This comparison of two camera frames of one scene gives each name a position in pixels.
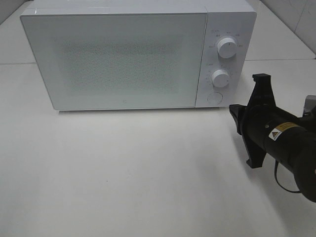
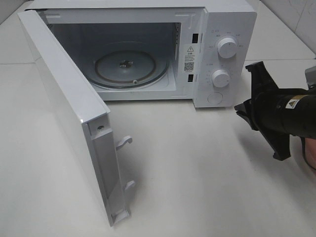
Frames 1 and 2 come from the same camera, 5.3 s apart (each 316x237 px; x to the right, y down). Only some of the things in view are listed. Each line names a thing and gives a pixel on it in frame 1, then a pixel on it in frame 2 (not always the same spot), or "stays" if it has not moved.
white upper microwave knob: [227, 47] stays
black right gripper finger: [241, 130] to [243, 114]
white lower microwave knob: [220, 78] stays
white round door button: [215, 98] stays
